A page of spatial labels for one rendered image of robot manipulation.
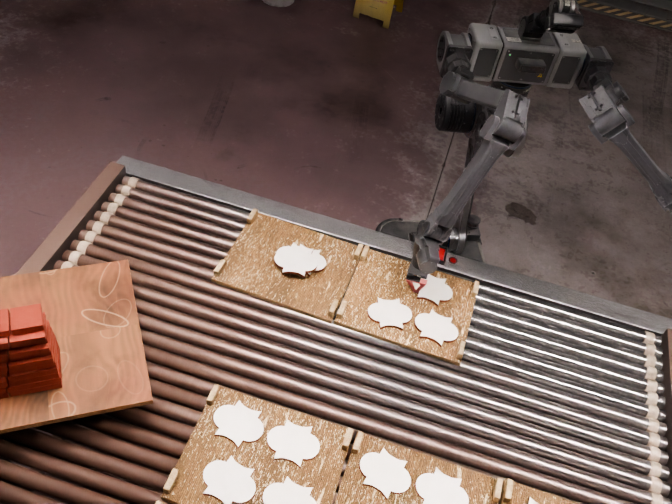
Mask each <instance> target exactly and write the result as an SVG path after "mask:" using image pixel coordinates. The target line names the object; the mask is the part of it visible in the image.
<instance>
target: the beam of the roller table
mask: <svg viewBox="0 0 672 504"><path fill-rule="evenodd" d="M117 163H118V164H122V165H125V168H126V176H129V177H136V178H139V179H140V180H142V181H145V182H149V183H152V184H155V185H159V186H162V187H165V188H169V189H172V190H175V191H179V192H182V193H185V194H189V195H192V196H195V197H199V198H202V199H205V200H209V201H212V202H215V203H219V204H222V205H225V206H229V207H232V208H235V209H239V210H242V211H245V212H248V213H251V211H252V210H253V209H254V208H255V209H258V213H261V214H264V215H267V216H270V217H273V218H276V219H279V220H282V221H285V222H288V223H291V224H294V225H297V226H300V227H303V228H306V229H309V230H312V231H315V232H318V233H321V234H324V235H327V236H330V237H333V238H336V239H339V240H342V241H345V242H348V243H351V244H355V245H359V244H363V247H365V245H367V246H369V249H371V250H375V251H378V252H381V253H385V254H388V255H391V256H395V257H398V258H401V259H405V260H408V261H411V260H412V257H413V252H414V251H413V250H414V242H412V241H408V240H405V239H402V238H398V237H395V236H392V235H388V234H385V233H382V232H378V231H375V230H371V229H368V228H365V227H361V226H358V225H355V224H351V223H348V222H345V221H341V220H338V219H335V218H331V217H328V216H325V215H321V214H318V213H314V212H311V211H308V210H304V209H301V208H298V207H294V206H291V205H288V204H284V203H281V202H278V201H274V200H271V199H268V198H264V197H261V196H257V195H254V194H251V193H247V192H244V191H241V190H237V189H234V188H231V187H227V186H224V185H221V184H217V183H214V182H211V181H207V180H204V179H200V178H197V177H194V176H190V175H187V174H184V173H180V172H177V171H174V170H170V169H167V168H164V167H160V166H157V165H154V164H150V163H147V162H143V161H140V160H137V159H133V158H130V157H127V156H122V157H121V158H120V159H119V160H118V161H117ZM450 257H455V258H456V259H457V263H455V264H453V263H450V262H449V258H450ZM437 266H438V268H437V269H438V270H441V271H445V272H448V273H451V274H454V275H458V276H461V277H464V278H468V279H471V280H474V281H479V282H481V283H484V284H488V285H491V286H494V287H498V288H501V289H504V290H508V291H511V292H514V293H518V294H521V295H524V296H528V297H531V298H534V299H538V300H541V301H544V302H548V303H551V304H554V305H557V306H561V307H564V308H567V309H571V310H574V311H577V312H581V313H584V314H587V315H591V316H594V317H597V318H601V319H604V320H607V321H611V322H614V323H617V324H621V325H624V326H627V327H631V328H634V329H637V330H641V331H647V332H651V333H654V334H655V335H657V336H660V337H661V336H662V334H663V333H664V332H665V331H666V329H667V328H669V329H672V319H670V318H667V317H663V316H660V315H656V314H653V313H650V312H646V311H643V310H640V309H636V308H633V307H630V306H626V305H623V304H620V303H616V302H613V301H610V300H606V299H603V298H599V297H596V296H593V295H589V294H586V293H583V292H579V291H576V290H573V289H569V288H566V287H563V286H559V285H556V284H553V283H549V282H546V281H542V280H539V279H536V278H532V277H529V276H526V275H522V274H519V273H516V272H512V271H509V270H506V269H502V268H499V267H496V266H492V265H489V264H485V263H482V262H479V261H475V260H472V259H469V258H465V257H462V256H459V255H455V254H452V253H449V252H447V256H446V260H445V263H444V265H441V264H437Z"/></svg>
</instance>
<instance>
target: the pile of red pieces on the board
mask: <svg viewBox="0 0 672 504"><path fill-rule="evenodd" d="M57 388H62V375H61V362H60V349H59V345H58V342H57V340H56V336H55V334H54V332H53V330H52V327H51V326H50V323H49V320H46V314H45V312H42V306H41V303H40V304H33V305H27V306H21V307H15V308H10V313H9V310H8V308H7V309H1V310H0V399H3V398H8V397H9V393H10V396H11V397H13V396H18V395H24V394H29V393H35V392H40V391H46V390H51V389H57Z"/></svg>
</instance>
